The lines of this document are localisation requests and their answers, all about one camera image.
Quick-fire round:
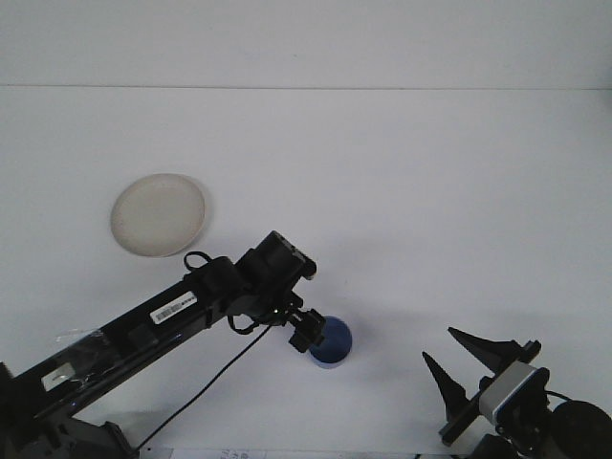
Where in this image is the pale round plate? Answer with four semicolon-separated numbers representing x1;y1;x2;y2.
110;172;208;258

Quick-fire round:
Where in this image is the pale grey camera box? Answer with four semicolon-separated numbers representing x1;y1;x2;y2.
479;361;549;426
286;246;317;282

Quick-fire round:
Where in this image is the pale blue cup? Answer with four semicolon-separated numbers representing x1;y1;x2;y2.
308;315;354;371

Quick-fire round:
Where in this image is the white printed paper sheet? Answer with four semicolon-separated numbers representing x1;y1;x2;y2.
166;447;252;459

